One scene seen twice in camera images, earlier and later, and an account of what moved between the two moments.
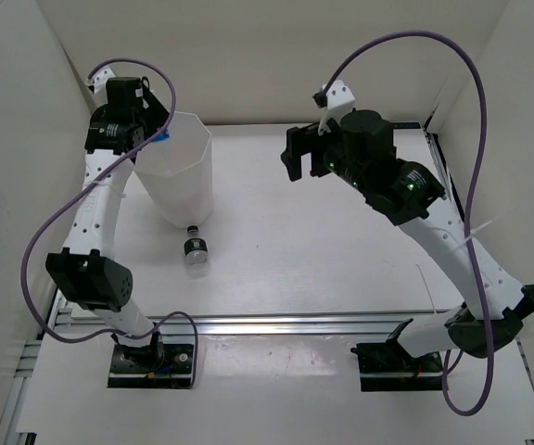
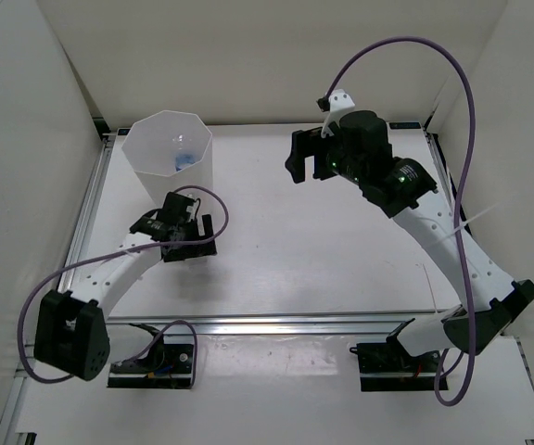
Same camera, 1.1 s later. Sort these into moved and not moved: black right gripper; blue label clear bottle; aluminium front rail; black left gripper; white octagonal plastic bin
Moved: blue label clear bottle; black left gripper
Not moved: aluminium front rail; black right gripper; white octagonal plastic bin
